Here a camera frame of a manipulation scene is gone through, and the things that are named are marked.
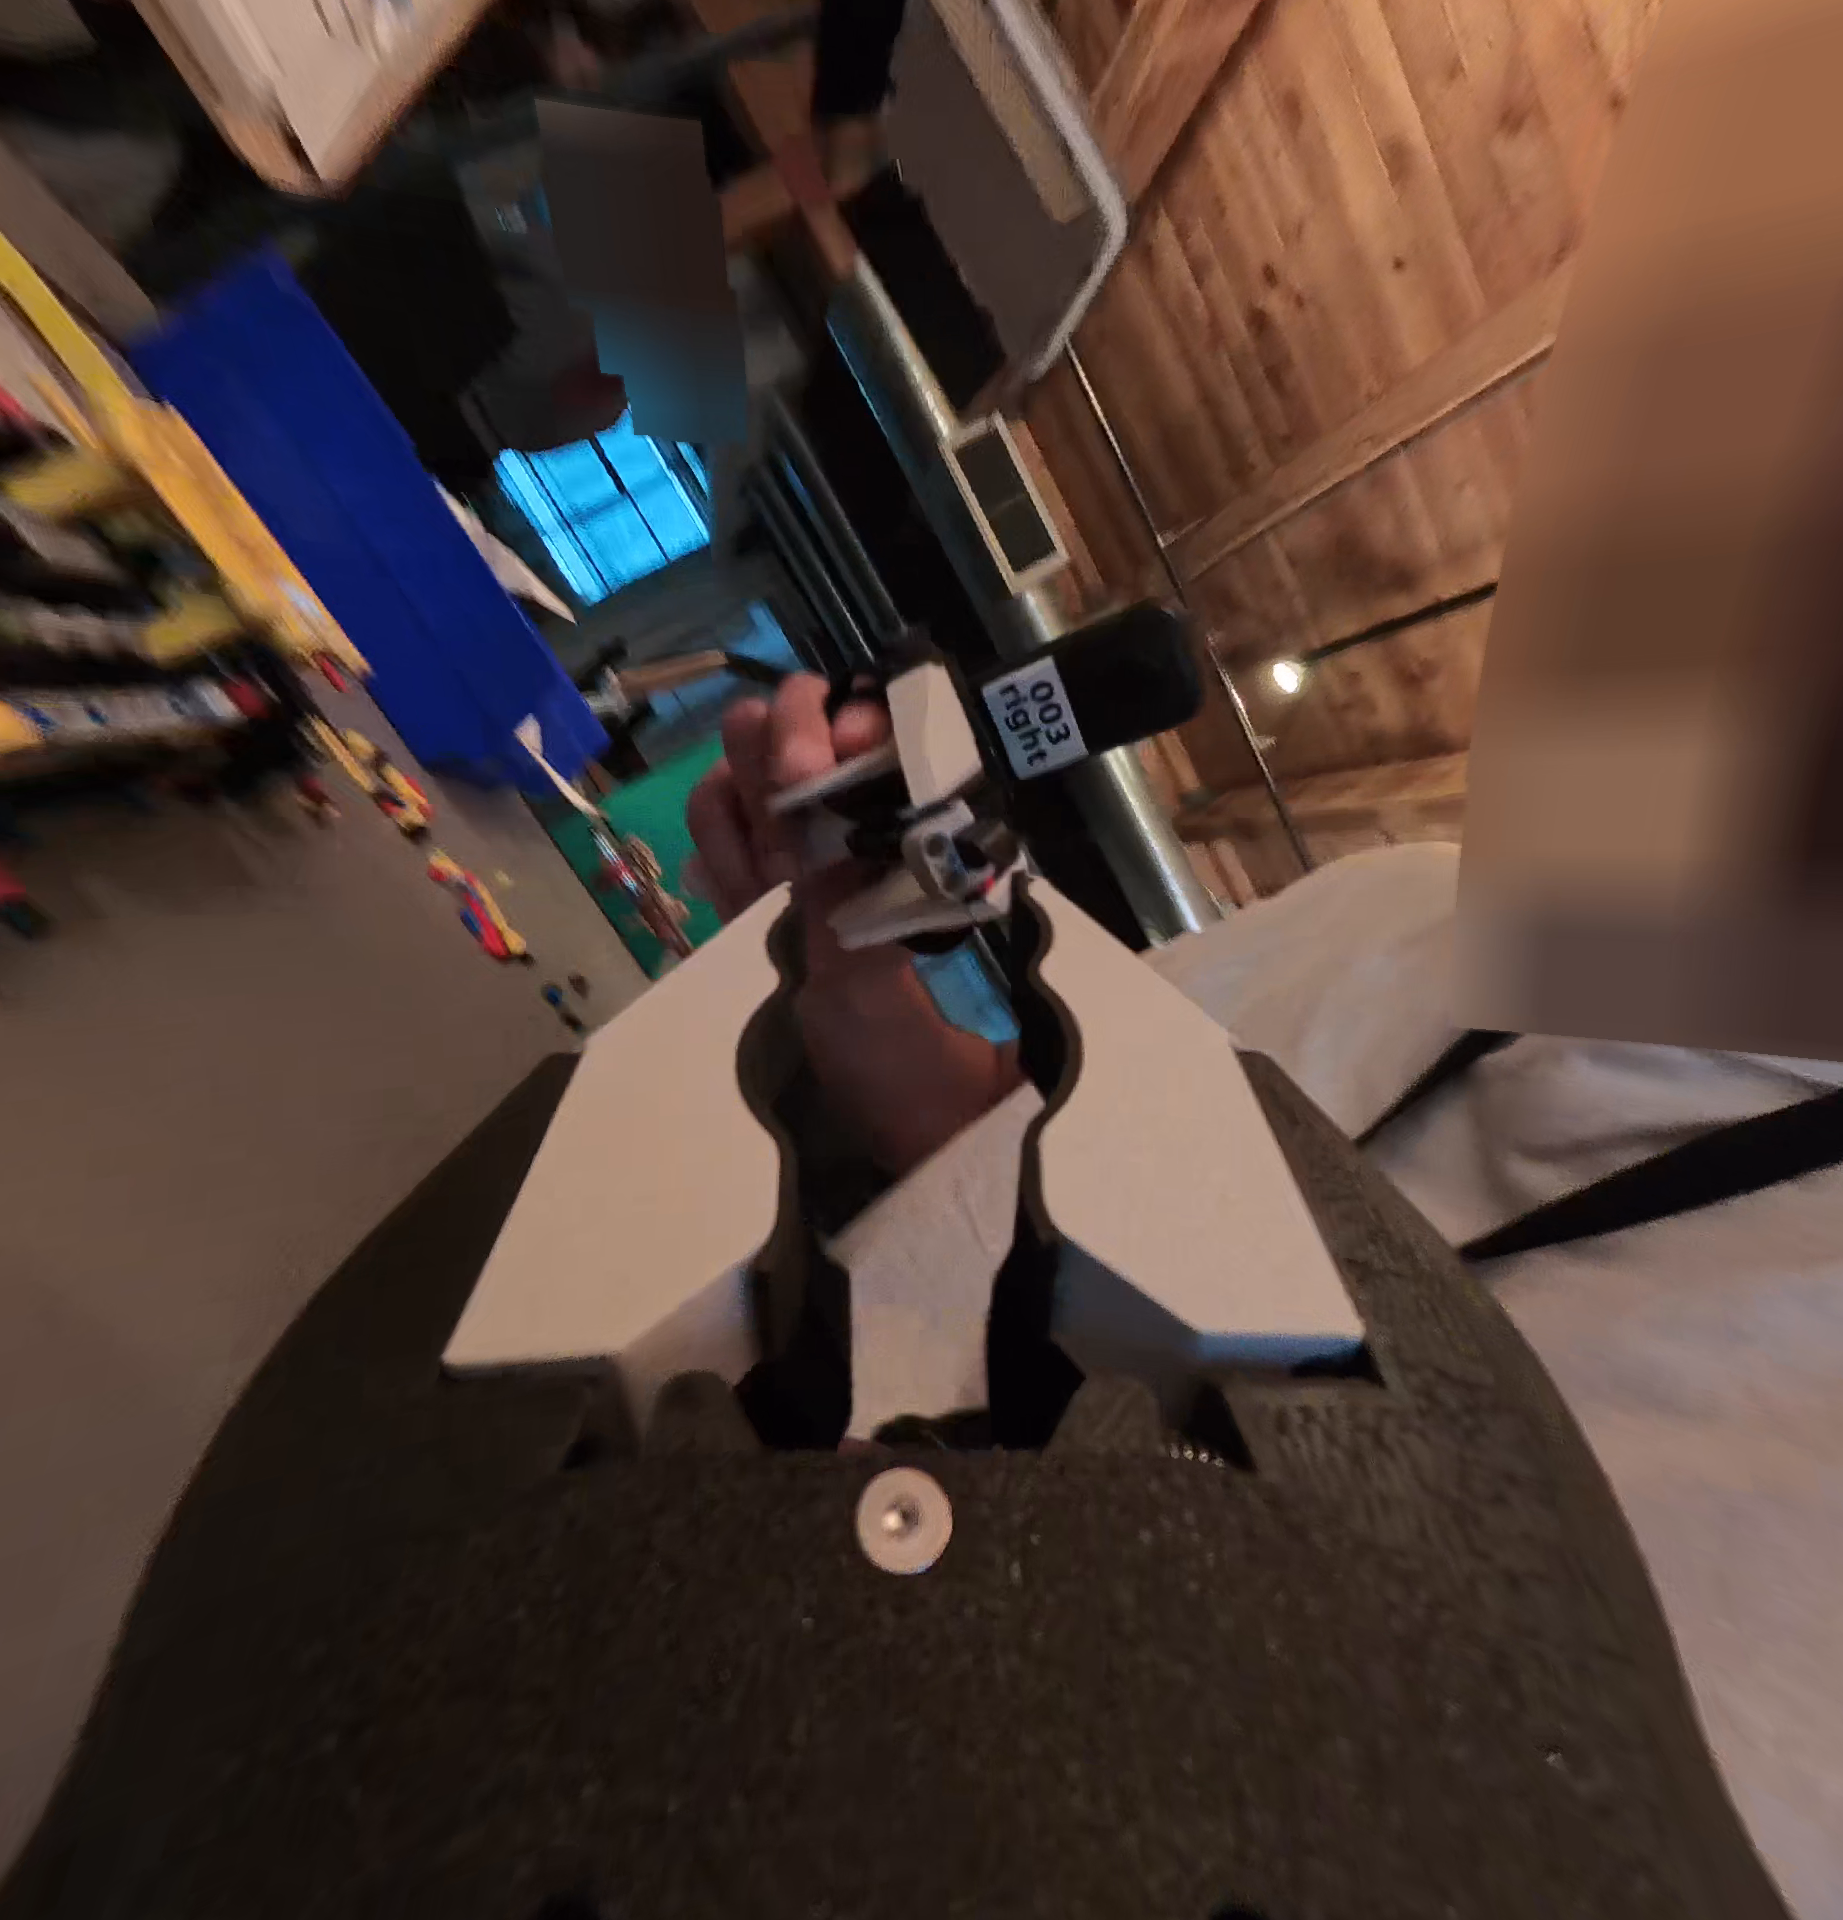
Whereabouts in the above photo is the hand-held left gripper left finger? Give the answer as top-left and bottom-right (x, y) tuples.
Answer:
(441, 882), (859, 1450)

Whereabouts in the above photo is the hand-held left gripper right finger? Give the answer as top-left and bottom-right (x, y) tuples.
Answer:
(988, 873), (1367, 1448)

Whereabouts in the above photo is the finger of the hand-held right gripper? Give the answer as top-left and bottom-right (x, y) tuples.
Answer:
(828, 868), (1023, 952)
(878, 657), (988, 823)

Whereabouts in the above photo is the grey toy connector piece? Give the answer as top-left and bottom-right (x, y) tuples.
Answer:
(902, 802), (1006, 904)

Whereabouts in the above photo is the yellow toy car model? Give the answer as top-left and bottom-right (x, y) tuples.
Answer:
(0, 359), (370, 798)

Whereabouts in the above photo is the person's right hand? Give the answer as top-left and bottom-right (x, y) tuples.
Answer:
(688, 675), (1023, 1219)

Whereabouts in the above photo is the white air vent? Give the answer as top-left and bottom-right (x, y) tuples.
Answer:
(943, 412), (1073, 593)

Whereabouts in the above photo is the pile of colourful toy bricks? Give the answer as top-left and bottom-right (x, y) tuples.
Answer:
(313, 719), (593, 1038)

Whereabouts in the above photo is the blue lit window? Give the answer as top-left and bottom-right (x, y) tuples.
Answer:
(492, 412), (714, 601)

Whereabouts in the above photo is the grey hanging light panel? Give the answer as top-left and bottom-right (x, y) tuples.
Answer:
(877, 0), (1134, 423)

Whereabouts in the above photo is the blue plastic bin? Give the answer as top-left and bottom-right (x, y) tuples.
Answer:
(123, 246), (611, 798)

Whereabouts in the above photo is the person's white shirt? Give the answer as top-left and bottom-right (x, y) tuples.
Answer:
(1147, 839), (1843, 1920)

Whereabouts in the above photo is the instruction sheet on wooden stand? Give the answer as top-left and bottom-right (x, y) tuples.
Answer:
(126, 0), (488, 196)

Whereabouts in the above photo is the silver ventilation duct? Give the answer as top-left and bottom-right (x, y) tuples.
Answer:
(823, 255), (1223, 946)

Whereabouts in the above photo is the black lanyard strap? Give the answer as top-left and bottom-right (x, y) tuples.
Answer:
(1356, 1032), (1843, 1265)

